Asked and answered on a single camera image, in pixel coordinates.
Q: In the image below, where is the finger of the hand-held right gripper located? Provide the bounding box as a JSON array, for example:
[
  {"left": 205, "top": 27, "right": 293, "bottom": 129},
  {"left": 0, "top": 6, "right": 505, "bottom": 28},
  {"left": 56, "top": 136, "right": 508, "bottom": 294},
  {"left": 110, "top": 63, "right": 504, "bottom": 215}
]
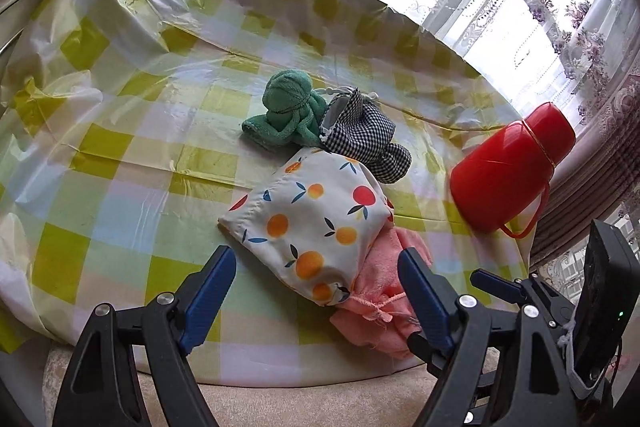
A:
[
  {"left": 470, "top": 269, "right": 576, "bottom": 338},
  {"left": 407, "top": 331, "right": 503, "bottom": 427}
]

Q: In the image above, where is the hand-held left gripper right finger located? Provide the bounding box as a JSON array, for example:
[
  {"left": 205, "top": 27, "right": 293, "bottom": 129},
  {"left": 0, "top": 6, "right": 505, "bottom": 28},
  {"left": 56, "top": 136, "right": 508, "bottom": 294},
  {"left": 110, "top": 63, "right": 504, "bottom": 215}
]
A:
[{"left": 397, "top": 248, "right": 586, "bottom": 427}]

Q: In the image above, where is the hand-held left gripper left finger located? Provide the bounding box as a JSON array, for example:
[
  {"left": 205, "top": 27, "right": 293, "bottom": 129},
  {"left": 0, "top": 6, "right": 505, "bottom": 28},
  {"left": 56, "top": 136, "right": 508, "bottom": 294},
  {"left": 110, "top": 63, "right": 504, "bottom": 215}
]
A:
[{"left": 52, "top": 245, "right": 237, "bottom": 427}]

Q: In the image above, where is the pink towel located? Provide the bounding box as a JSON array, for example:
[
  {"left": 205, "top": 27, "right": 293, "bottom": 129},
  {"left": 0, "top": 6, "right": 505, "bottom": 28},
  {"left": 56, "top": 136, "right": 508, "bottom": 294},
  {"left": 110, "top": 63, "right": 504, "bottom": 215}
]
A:
[{"left": 329, "top": 227, "right": 433, "bottom": 360}]

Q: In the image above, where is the fruit print drawstring pouch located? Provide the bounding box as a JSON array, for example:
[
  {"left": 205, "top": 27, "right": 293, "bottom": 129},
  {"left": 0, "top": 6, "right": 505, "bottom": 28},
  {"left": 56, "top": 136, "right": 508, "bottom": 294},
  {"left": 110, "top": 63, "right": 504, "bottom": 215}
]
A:
[{"left": 218, "top": 147, "right": 396, "bottom": 307}]

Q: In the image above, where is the red thermos bottle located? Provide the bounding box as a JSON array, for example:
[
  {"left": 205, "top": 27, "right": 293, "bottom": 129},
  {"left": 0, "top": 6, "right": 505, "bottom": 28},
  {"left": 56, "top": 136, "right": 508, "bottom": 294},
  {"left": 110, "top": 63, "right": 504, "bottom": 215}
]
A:
[{"left": 450, "top": 103, "right": 576, "bottom": 239}]

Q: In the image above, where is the mauve pleated curtain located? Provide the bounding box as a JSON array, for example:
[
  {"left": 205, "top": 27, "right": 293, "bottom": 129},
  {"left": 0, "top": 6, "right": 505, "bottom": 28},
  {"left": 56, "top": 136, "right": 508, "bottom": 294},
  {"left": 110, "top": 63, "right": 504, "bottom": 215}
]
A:
[{"left": 525, "top": 72, "right": 640, "bottom": 268}]

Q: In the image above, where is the green checkered plastic tablecloth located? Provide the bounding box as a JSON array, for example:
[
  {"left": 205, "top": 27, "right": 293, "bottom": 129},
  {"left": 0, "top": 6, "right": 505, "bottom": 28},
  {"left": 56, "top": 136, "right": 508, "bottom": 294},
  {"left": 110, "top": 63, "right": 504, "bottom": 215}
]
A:
[{"left": 0, "top": 0, "right": 538, "bottom": 385}]

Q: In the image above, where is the green towel octopus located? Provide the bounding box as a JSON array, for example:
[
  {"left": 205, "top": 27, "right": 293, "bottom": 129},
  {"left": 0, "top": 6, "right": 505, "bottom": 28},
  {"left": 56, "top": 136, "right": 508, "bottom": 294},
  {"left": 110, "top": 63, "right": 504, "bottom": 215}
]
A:
[{"left": 241, "top": 68, "right": 333, "bottom": 152}]

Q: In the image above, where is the houndstooth drawstring pouch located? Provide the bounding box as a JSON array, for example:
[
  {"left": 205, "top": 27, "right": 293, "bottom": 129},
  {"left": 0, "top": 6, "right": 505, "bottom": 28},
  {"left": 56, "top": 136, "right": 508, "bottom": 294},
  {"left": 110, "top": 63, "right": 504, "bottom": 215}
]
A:
[{"left": 320, "top": 88, "right": 412, "bottom": 184}]

